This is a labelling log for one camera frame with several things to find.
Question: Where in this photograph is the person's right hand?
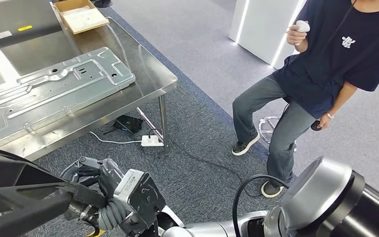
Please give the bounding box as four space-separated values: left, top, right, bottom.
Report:
286 21 309 46

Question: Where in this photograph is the person's left hand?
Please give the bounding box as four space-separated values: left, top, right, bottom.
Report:
317 113 333 130

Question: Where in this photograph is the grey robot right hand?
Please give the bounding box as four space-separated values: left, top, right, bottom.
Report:
60 156 125 201

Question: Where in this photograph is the white hand controller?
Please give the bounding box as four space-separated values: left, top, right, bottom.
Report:
294 20 311 46

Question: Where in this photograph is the black plastic car panel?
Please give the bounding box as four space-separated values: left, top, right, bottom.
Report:
0 145 109 237

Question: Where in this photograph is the stainless steel workbench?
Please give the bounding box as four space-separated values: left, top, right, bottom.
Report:
0 0 179 161

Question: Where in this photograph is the white pillar with light strip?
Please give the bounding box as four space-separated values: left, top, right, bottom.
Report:
228 0 308 70

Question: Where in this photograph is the person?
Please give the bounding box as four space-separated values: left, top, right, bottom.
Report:
231 0 379 199

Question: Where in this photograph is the white power strip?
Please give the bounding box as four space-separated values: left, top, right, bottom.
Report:
140 135 165 148

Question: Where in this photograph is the black power adapter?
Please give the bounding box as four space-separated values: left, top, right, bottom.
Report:
103 114 144 135

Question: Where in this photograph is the chrome stool with black seat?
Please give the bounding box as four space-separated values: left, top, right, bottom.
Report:
258 116 298 153

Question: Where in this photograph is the yellow floor tape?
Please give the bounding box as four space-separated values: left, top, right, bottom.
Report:
84 229 107 237

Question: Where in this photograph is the stamped sheet metal panel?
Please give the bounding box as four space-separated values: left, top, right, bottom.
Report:
0 46 136 149

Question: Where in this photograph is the white flat board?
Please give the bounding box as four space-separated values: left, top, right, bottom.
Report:
62 5 109 33

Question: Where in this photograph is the cardboard box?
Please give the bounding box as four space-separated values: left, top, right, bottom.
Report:
52 0 110 35

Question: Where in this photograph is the grey laptop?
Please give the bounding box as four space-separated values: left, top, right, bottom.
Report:
0 0 63 49

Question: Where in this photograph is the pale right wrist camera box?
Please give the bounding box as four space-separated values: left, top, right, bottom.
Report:
113 169 167 235

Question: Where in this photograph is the white power cable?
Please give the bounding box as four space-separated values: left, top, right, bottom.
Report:
89 130 143 145

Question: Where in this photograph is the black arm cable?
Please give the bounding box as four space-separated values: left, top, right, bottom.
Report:
232 174 290 237

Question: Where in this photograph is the black floor cable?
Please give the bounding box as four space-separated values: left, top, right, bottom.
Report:
148 128 262 197

